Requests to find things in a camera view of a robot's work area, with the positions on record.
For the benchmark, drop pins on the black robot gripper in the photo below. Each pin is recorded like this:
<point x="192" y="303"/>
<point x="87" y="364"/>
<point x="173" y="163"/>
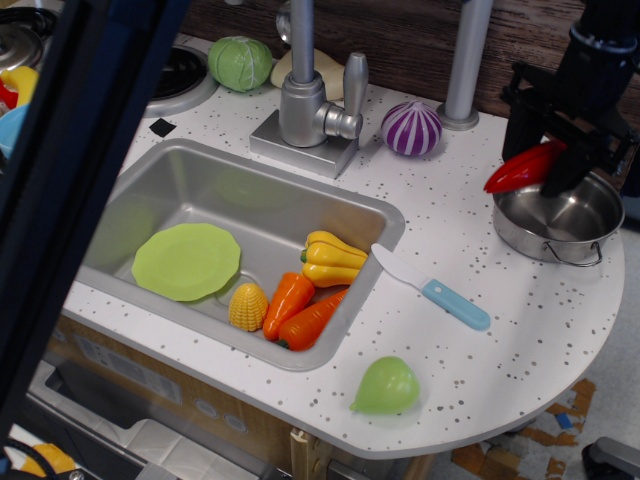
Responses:
<point x="578" y="107"/>

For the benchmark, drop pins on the red chili pepper toy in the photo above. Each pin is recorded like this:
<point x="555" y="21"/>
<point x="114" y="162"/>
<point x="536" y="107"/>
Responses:
<point x="529" y="167"/>

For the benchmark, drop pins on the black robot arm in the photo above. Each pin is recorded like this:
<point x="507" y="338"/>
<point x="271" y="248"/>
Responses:
<point x="606" y="33"/>

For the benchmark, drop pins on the stainless steel pan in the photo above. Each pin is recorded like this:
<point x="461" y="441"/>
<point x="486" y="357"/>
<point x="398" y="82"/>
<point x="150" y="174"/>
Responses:
<point x="571" y="228"/>

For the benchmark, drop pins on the yellow bell pepper toy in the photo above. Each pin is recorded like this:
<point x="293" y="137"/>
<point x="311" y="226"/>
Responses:
<point x="327" y="261"/>

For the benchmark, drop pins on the grey support pole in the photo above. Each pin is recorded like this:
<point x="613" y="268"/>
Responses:
<point x="457" y="112"/>

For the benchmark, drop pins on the purple striped onion toy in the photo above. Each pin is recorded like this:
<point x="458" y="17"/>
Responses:
<point x="412" y="128"/>

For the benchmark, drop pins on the cream potato toy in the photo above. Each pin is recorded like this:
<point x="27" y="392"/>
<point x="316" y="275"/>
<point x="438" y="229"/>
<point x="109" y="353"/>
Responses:
<point x="330" y="70"/>

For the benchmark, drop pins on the silver toy faucet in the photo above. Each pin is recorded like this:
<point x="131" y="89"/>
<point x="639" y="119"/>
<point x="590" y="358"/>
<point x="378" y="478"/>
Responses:
<point x="308" y="131"/>

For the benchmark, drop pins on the green pear toy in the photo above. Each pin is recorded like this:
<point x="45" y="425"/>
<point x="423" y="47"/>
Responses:
<point x="388" y="386"/>

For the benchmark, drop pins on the orange carrot toy upper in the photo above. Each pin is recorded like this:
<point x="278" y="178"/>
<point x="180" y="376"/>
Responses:
<point x="292" y="295"/>

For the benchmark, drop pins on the orange carrot toy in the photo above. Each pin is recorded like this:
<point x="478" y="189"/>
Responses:
<point x="300" y="332"/>
<point x="292" y="295"/>

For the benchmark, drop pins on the orange carrot toy lower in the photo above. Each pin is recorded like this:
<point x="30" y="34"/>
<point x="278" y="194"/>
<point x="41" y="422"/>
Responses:
<point x="300" y="332"/>

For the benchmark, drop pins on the green cabbage toy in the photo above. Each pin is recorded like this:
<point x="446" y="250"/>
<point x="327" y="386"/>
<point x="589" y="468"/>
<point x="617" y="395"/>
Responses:
<point x="240" y="63"/>

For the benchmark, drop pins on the yellow corn toy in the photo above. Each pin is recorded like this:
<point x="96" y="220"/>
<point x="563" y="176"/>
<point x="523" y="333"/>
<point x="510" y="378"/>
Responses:
<point x="248" y="307"/>

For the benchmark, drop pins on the black rear stove burner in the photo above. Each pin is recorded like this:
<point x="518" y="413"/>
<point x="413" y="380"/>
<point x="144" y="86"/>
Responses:
<point x="184" y="84"/>

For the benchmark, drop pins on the green plastic plate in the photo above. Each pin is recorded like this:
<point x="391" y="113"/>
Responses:
<point x="187" y="262"/>

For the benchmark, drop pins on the black tape square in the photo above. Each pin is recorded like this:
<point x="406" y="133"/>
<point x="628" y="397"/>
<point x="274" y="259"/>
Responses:
<point x="162" y="127"/>

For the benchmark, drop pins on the silver toy sink basin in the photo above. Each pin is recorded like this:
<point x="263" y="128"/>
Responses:
<point x="268" y="211"/>

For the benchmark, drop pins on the yellow banana toy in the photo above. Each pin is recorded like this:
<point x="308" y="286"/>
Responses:
<point x="21" y="82"/>

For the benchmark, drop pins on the silver pot lid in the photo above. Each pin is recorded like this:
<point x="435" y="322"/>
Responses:
<point x="19" y="47"/>

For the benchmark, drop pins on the blue plastic bowl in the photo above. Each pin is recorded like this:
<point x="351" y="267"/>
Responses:
<point x="10" y="127"/>

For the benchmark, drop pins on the blue handled toy knife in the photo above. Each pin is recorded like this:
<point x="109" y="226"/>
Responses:
<point x="432" y="289"/>

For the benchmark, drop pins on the silver oven door handle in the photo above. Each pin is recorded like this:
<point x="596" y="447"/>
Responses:
<point x="146" y="450"/>

